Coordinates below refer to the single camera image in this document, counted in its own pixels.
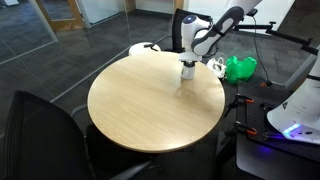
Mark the round wooden table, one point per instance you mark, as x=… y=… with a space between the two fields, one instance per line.
x=141 y=102

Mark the green plastic bag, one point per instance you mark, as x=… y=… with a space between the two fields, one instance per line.
x=239 y=70

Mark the orange black clamp front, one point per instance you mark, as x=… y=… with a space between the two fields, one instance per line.
x=243 y=128

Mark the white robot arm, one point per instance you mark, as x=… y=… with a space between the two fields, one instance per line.
x=199 y=36

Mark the black near office chair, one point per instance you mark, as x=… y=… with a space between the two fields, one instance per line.
x=43 y=142

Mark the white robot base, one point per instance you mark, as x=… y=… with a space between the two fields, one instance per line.
x=298 y=117

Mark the white plastic bag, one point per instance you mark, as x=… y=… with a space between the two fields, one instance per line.
x=217 y=66

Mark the white ceramic mug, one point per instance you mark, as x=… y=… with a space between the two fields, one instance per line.
x=187 y=73

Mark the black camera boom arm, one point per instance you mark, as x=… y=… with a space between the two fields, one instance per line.
x=305 y=44

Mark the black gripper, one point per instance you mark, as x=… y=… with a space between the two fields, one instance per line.
x=189 y=64

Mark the orange black clamp rear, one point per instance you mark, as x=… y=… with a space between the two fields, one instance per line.
x=233 y=104

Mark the black perforated mounting board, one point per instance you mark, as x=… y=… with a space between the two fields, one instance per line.
x=255 y=115

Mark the orange black clamp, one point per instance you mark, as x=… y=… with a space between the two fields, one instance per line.
x=243 y=128
x=233 y=104

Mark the white round stool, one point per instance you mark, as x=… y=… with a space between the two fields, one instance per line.
x=143 y=47

